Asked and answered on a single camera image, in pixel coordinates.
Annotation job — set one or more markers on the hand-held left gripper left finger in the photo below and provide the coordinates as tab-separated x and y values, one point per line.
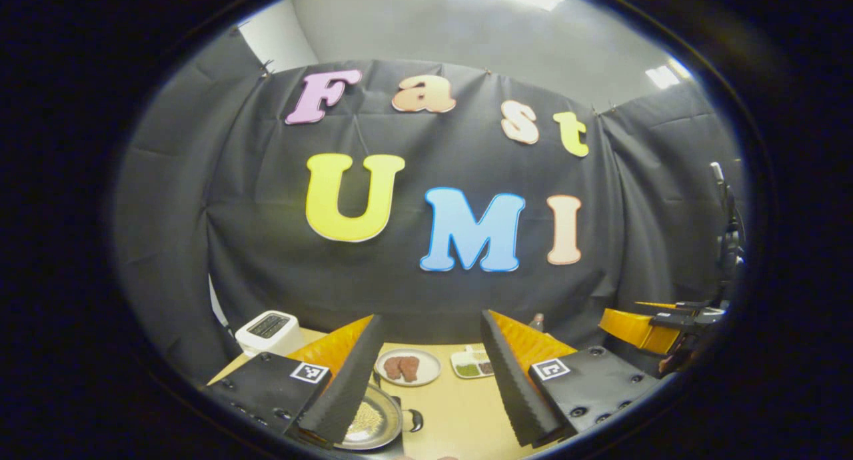
346	380

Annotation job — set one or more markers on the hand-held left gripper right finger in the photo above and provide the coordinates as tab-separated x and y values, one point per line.
520	386

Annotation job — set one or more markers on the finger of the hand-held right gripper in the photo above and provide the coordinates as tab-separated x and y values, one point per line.
680	305
633	328

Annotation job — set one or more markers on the pile of yellow soybeans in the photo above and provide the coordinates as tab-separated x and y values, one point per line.
366	418

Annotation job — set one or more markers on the white divided bean dish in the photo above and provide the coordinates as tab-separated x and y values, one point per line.
466	370

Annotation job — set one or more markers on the red meat slices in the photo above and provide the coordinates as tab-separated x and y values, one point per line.
402	368

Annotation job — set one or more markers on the white oval plate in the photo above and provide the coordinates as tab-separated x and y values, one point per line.
430	366

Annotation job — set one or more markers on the white toaster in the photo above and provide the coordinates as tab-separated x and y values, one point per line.
266	330

